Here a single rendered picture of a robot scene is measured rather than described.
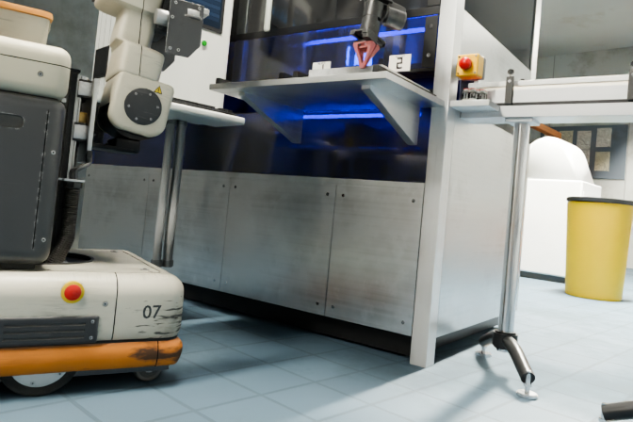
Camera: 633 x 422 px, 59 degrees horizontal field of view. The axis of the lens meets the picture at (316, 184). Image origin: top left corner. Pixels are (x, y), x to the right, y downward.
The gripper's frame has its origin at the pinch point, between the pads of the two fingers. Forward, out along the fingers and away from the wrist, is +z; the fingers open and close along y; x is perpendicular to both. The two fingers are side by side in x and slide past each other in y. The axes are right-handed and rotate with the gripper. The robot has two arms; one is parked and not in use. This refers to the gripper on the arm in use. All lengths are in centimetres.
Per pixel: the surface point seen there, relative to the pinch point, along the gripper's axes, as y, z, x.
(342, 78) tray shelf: -4.1, 5.5, 3.2
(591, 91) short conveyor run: 48, -8, -51
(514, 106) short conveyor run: 48, -4, -28
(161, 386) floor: -27, 97, 23
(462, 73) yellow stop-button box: 34.3, -10.8, -14.9
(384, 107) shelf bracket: 12.9, 8.4, -1.7
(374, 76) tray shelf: -3.5, 5.5, -7.4
